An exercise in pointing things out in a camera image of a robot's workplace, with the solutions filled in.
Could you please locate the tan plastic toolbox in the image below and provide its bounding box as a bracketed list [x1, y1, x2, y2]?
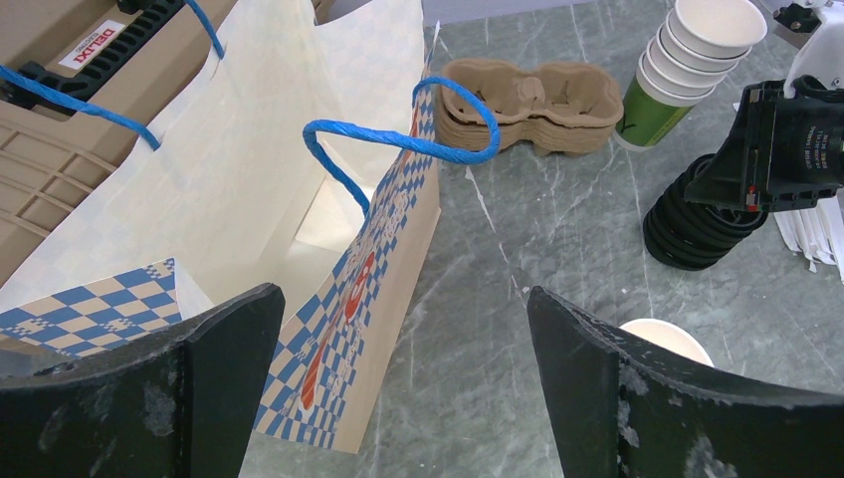
[0, 0, 337, 285]

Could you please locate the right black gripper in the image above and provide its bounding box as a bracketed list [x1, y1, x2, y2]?
[683, 76, 843, 211]

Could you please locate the bundle of white straws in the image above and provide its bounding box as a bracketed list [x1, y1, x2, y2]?
[773, 196, 843, 281]

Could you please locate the blue checkered paper bag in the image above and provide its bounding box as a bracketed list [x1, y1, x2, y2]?
[1, 1, 494, 453]

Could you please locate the stack of black lids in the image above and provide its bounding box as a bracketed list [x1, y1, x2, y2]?
[642, 154, 768, 271]

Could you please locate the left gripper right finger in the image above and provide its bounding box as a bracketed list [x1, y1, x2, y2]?
[527, 287, 843, 477]

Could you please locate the brown cardboard cup carrier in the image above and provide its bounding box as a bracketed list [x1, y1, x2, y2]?
[442, 58, 624, 156]

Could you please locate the white paper coffee cup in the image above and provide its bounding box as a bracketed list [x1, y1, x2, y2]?
[620, 318, 714, 367]

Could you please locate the stack of paper cups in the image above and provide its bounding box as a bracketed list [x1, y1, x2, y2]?
[613, 0, 767, 151]

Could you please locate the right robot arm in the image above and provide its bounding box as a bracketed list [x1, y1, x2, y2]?
[683, 1, 843, 212]

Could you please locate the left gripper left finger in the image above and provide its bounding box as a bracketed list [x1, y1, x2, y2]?
[1, 283, 286, 477]

